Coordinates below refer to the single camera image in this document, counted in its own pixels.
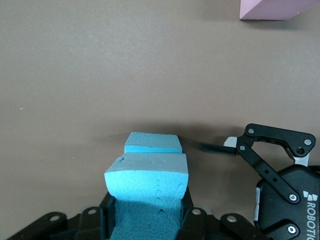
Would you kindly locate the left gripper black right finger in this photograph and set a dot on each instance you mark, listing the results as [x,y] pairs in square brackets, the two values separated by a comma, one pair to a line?
[197,225]

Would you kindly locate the brown paper table cover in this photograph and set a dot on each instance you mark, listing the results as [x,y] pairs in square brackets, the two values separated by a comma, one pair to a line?
[100,75]

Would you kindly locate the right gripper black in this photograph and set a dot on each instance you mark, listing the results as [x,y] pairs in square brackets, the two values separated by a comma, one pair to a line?
[280,217]

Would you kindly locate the pink foam cube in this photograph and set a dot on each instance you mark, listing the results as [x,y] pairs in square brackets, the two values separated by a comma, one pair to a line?
[262,10]

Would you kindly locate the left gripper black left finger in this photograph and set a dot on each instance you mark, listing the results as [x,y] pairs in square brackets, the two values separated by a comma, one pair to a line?
[95,222]

